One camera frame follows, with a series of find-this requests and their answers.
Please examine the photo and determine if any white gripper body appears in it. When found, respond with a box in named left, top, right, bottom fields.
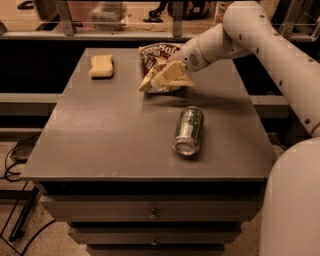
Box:
left=169, top=36, right=212, bottom=72

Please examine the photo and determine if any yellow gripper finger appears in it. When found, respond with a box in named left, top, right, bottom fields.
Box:
left=139, top=65, right=166, bottom=92
left=159, top=61, right=195, bottom=86

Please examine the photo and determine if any brown chip bag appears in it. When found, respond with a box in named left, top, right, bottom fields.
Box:
left=139, top=42, right=191, bottom=93

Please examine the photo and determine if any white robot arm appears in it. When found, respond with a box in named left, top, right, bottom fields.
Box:
left=140, top=1, right=320, bottom=256

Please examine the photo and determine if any yellow sponge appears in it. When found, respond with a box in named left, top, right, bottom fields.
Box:
left=88, top=55, right=114, bottom=78

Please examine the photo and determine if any black object on shelf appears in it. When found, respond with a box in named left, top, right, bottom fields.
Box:
left=143, top=1, right=168, bottom=23

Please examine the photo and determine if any green soda can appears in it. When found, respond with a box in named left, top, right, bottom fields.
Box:
left=173, top=106, right=204, bottom=156

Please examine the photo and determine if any clear plastic container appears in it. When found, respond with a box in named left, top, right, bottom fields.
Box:
left=89, top=1, right=128, bottom=31

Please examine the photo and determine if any top drawer knob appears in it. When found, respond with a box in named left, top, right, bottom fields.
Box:
left=149, top=208, right=159, bottom=220

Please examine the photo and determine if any drawer knob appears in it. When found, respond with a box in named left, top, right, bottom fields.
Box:
left=150, top=237, right=159, bottom=246
left=149, top=208, right=159, bottom=220

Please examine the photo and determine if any metal shelf rail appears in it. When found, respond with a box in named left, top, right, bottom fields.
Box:
left=0, top=0, right=319, bottom=41

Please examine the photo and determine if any black cables left floor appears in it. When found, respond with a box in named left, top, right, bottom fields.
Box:
left=0, top=133, right=56, bottom=256

